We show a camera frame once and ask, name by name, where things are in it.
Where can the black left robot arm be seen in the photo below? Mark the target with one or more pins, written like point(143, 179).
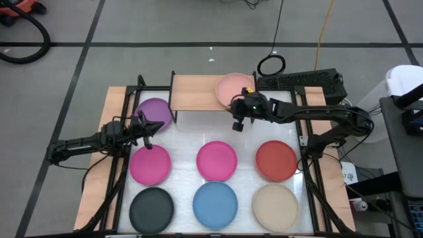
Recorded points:
point(76, 145)

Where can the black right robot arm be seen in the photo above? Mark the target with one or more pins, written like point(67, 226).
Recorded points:
point(330, 115)

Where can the black metal table frame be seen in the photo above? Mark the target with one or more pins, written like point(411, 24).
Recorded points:
point(152, 88)

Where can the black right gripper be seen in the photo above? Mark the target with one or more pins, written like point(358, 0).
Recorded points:
point(256, 107)

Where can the orange vacuum cleaner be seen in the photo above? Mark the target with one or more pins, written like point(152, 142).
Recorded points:
point(16, 6)

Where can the magenta plate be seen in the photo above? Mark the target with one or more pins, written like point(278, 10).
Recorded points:
point(150, 167)

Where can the white paper label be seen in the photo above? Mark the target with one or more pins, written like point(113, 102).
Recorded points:
point(349, 173)

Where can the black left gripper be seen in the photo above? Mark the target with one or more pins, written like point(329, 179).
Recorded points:
point(140, 130)

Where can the blue plate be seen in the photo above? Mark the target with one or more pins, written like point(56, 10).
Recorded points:
point(215, 205)

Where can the red plate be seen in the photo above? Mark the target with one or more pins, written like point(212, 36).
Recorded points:
point(277, 161)

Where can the white bin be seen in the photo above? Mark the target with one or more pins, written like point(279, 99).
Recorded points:
point(403, 79)

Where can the black plate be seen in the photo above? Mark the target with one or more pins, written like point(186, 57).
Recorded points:
point(151, 211)

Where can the purple plate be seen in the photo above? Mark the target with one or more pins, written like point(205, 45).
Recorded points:
point(155, 109)

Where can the salmon pink plate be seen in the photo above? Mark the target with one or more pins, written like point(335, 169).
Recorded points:
point(231, 86)

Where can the wooden shelf with black legs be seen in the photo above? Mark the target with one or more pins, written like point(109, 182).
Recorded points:
point(195, 92)

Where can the beige plate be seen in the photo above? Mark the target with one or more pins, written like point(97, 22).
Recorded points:
point(276, 207)

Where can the grey desk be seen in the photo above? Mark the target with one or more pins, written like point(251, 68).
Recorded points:
point(409, 158)

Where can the backlit keyboard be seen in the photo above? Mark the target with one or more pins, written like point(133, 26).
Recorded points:
point(416, 216)

